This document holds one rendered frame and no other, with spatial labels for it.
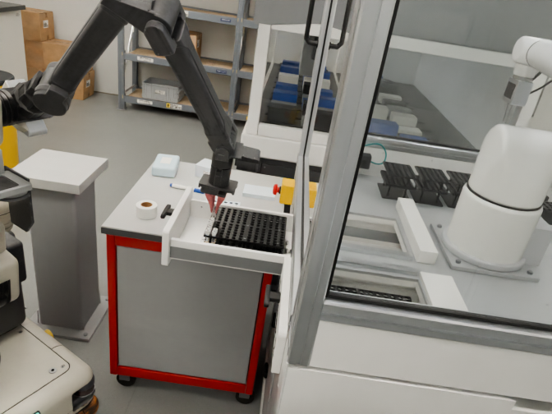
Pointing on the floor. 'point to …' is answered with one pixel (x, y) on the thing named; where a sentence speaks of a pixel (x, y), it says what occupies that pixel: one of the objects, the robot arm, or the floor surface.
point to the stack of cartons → (48, 48)
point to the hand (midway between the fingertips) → (214, 209)
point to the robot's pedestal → (65, 242)
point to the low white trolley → (181, 296)
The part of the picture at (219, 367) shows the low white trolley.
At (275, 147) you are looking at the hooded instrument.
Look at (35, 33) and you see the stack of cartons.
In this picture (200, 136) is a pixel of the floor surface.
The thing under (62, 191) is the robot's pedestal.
